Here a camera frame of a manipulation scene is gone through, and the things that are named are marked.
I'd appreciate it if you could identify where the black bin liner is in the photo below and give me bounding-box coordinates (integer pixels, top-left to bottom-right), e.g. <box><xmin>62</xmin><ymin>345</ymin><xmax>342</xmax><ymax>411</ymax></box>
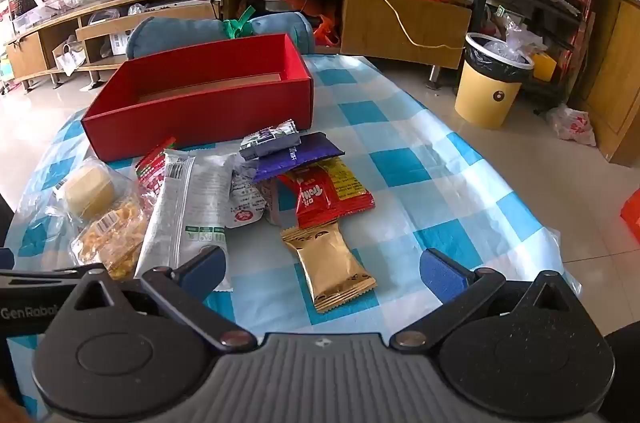
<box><xmin>465</xmin><ymin>34</ymin><xmax>535</xmax><ymax>84</ymax></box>

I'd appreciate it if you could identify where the green plastic tie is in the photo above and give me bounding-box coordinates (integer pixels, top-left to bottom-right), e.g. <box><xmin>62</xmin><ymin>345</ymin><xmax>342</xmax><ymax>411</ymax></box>
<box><xmin>222</xmin><ymin>5</ymin><xmax>256</xmax><ymax>40</ymax></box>

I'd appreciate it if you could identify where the orange bag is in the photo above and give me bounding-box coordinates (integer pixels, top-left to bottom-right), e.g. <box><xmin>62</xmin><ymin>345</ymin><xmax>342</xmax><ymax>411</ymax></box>
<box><xmin>299</xmin><ymin>0</ymin><xmax>344</xmax><ymax>50</ymax></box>

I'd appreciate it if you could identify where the clear plastic bag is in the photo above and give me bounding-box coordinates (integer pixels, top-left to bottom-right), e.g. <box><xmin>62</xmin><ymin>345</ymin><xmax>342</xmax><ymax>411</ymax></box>
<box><xmin>482</xmin><ymin>14</ymin><xmax>545</xmax><ymax>60</ymax></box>

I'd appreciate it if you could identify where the purple wafer packet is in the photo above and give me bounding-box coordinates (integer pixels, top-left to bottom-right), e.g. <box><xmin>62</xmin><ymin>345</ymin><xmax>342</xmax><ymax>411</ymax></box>
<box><xmin>252</xmin><ymin>131</ymin><xmax>346</xmax><ymax>182</ymax></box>

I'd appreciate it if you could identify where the wooden cupboard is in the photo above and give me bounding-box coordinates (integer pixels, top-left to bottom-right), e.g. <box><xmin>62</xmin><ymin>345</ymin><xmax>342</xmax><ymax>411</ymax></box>
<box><xmin>581</xmin><ymin>0</ymin><xmax>640</xmax><ymax>170</ymax></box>

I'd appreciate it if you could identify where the gold snack packet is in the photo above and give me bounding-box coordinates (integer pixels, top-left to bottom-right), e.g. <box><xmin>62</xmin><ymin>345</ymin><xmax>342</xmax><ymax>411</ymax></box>
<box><xmin>280</xmin><ymin>223</ymin><xmax>377</xmax><ymax>314</ymax></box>

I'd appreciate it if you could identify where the white long snack packet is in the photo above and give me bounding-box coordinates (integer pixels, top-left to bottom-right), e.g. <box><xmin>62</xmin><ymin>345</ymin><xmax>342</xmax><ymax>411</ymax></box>
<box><xmin>133</xmin><ymin>149</ymin><xmax>236</xmax><ymax>295</ymax></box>

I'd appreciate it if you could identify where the small white snack packet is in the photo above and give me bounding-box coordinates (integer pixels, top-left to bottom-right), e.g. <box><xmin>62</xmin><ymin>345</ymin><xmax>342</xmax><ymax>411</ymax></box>
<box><xmin>227</xmin><ymin>155</ymin><xmax>269</xmax><ymax>230</ymax></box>

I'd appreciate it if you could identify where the red yellow snack packet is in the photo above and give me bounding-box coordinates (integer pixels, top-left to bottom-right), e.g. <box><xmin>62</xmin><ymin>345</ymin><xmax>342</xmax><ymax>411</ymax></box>
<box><xmin>279</xmin><ymin>157</ymin><xmax>376</xmax><ymax>230</ymax></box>

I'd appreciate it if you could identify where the yellow trash bin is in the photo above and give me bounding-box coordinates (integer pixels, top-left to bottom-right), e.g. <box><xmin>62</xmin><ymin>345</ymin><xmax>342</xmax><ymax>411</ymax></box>
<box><xmin>453</xmin><ymin>32</ymin><xmax>536</xmax><ymax>132</ymax></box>

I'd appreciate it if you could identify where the red long snack packet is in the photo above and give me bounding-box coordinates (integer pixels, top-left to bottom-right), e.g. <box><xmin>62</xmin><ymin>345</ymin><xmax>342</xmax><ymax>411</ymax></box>
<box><xmin>135</xmin><ymin>136</ymin><xmax>179</xmax><ymax>204</ymax></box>

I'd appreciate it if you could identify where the small yellow box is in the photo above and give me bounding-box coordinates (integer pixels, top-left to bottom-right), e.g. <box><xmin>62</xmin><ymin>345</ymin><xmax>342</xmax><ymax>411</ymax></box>
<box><xmin>532</xmin><ymin>50</ymin><xmax>559</xmax><ymax>82</ymax></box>

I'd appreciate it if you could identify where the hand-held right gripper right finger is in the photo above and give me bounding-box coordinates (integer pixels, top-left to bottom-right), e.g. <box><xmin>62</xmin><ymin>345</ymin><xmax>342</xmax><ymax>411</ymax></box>
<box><xmin>389</xmin><ymin>247</ymin><xmax>584</xmax><ymax>352</ymax></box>

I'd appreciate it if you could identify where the white red plastic bag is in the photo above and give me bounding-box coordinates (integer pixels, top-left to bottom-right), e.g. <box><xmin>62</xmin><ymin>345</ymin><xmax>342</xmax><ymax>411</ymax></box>
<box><xmin>545</xmin><ymin>103</ymin><xmax>599</xmax><ymax>148</ymax></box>

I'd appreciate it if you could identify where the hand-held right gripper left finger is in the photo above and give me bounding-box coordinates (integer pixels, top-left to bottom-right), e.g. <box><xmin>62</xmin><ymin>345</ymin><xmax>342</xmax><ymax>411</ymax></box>
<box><xmin>64</xmin><ymin>245</ymin><xmax>259</xmax><ymax>352</ymax></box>

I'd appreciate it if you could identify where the red cardboard box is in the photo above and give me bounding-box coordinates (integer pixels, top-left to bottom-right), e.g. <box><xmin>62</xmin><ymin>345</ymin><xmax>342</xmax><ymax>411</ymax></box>
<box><xmin>81</xmin><ymin>34</ymin><xmax>314</xmax><ymax>163</ymax></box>

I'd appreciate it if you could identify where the clear bun packet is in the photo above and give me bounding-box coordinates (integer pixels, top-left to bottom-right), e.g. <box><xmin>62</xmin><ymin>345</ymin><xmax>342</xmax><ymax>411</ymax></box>
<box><xmin>52</xmin><ymin>156</ymin><xmax>134</xmax><ymax>224</ymax></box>

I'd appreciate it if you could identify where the blue rolled cushion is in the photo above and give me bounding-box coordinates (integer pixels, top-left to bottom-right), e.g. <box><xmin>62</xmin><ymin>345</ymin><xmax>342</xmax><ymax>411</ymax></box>
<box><xmin>125</xmin><ymin>12</ymin><xmax>316</xmax><ymax>62</ymax></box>

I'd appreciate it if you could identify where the yellow cable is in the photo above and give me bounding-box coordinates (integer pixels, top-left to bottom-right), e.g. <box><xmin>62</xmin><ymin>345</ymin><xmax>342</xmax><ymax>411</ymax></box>
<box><xmin>365</xmin><ymin>0</ymin><xmax>466</xmax><ymax>51</ymax></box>

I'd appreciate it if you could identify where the white green wafer packet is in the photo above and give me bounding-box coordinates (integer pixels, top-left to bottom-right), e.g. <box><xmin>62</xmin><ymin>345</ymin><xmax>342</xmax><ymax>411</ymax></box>
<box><xmin>238</xmin><ymin>119</ymin><xmax>301</xmax><ymax>162</ymax></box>

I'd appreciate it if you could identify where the clear yellow crisp snack packet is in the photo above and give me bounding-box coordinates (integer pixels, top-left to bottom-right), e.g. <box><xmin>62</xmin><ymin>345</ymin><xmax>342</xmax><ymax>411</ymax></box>
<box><xmin>70</xmin><ymin>195</ymin><xmax>152</xmax><ymax>282</ymax></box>

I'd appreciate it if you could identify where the blue checkered tablecloth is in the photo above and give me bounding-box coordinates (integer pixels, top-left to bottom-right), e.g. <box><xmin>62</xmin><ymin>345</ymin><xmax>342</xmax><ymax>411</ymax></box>
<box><xmin>0</xmin><ymin>53</ymin><xmax>584</xmax><ymax>354</ymax></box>

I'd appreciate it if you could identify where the white paper bag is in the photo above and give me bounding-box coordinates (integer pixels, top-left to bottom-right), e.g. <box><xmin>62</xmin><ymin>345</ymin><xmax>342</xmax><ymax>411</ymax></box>
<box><xmin>52</xmin><ymin>40</ymin><xmax>89</xmax><ymax>76</ymax></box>

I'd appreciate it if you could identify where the wooden television cabinet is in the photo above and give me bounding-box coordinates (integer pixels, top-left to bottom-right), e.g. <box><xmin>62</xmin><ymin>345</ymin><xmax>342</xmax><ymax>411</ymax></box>
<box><xmin>5</xmin><ymin>0</ymin><xmax>474</xmax><ymax>92</ymax></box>

